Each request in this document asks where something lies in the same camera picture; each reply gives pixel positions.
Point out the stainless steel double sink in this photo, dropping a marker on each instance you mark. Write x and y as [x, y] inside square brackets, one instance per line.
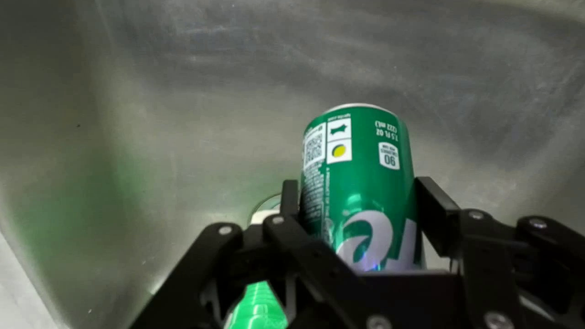
[183, 91]

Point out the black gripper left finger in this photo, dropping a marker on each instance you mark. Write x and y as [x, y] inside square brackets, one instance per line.
[293, 274]

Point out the green plastic cup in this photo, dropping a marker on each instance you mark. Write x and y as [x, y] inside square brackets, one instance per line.
[258, 307]

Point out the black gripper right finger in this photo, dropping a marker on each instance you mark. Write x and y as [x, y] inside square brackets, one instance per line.
[518, 274]

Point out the green soda can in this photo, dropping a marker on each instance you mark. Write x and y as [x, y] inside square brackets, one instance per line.
[366, 182]

